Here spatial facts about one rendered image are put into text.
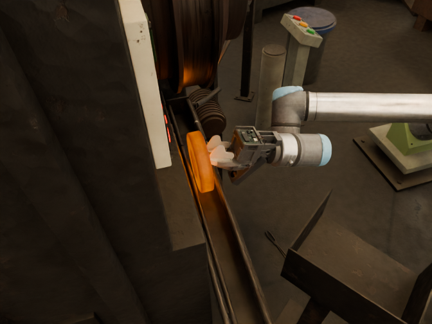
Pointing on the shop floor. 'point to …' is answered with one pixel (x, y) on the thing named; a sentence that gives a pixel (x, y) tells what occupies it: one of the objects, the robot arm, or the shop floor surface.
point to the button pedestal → (297, 50)
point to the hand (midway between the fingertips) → (199, 156)
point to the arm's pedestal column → (379, 160)
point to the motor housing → (209, 115)
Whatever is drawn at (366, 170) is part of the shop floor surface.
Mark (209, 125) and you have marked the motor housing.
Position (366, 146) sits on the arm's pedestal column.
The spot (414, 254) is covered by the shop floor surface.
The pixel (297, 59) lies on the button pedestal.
